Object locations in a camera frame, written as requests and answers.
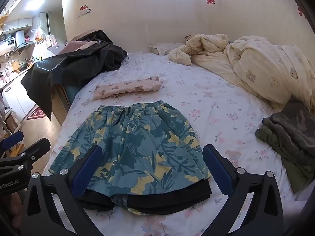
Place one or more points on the teal floral shorts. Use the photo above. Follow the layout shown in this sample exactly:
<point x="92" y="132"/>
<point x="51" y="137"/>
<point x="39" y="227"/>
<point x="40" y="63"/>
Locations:
<point x="147" y="140"/>

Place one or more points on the pink bear-print folded garment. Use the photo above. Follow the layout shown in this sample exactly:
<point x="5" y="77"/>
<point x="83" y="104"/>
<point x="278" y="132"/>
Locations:
<point x="128" y="87"/>

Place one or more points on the pink cloth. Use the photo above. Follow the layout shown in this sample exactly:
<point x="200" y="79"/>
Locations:
<point x="73" y="46"/>

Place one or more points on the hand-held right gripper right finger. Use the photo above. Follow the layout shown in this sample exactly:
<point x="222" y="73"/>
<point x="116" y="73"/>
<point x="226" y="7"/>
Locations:
<point x="219" y="170"/>

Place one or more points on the black jacket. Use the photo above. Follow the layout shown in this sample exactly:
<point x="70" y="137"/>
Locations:
<point x="73" y="66"/>

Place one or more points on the teal bed frame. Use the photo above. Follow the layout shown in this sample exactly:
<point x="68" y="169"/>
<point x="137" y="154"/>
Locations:
<point x="71" y="94"/>

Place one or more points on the green camouflage clothing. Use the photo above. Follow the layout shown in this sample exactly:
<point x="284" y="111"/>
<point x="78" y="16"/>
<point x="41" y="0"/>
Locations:
<point x="290" y="137"/>

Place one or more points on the red wall decoration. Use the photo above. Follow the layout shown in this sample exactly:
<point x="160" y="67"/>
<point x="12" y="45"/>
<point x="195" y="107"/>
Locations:
<point x="301" y="11"/>

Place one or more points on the floral white bed sheet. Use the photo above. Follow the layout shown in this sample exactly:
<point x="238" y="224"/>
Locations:
<point x="196" y="98"/>

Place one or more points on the person's left hand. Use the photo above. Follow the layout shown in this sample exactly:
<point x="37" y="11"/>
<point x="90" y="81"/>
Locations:
<point x="16" y="206"/>

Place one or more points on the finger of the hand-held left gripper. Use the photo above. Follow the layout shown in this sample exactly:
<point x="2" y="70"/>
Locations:
<point x="12" y="139"/>
<point x="37" y="148"/>

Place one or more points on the plastic bag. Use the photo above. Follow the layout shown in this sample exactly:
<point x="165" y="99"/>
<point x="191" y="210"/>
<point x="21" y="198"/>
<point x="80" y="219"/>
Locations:
<point x="37" y="32"/>

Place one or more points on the white water heater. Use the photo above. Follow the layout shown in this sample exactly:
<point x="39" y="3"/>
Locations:
<point x="16" y="39"/>

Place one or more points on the white wall cabinets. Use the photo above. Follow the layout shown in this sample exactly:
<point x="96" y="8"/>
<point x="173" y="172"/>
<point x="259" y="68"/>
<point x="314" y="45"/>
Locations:
<point x="19" y="24"/>

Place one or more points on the wall switch with red ornament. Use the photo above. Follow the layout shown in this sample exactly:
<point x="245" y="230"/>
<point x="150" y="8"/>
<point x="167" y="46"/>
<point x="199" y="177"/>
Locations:
<point x="83" y="11"/>

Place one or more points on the red patterned rug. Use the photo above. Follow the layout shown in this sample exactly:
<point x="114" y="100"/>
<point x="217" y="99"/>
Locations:
<point x="36" y="113"/>

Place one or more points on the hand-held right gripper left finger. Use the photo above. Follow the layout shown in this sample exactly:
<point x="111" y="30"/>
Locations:
<point x="87" y="170"/>

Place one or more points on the white kitchen counter cabinet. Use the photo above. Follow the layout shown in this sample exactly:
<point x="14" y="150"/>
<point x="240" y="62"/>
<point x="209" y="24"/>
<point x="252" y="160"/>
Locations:
<point x="14" y="93"/>

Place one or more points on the cream pillow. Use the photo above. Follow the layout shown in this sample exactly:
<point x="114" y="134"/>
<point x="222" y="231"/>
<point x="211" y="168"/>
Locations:
<point x="165" y="48"/>

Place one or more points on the range hood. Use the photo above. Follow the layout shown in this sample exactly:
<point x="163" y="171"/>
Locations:
<point x="19" y="47"/>

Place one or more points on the cream bear-print duvet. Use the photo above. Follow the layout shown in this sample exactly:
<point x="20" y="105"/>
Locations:
<point x="258" y="64"/>

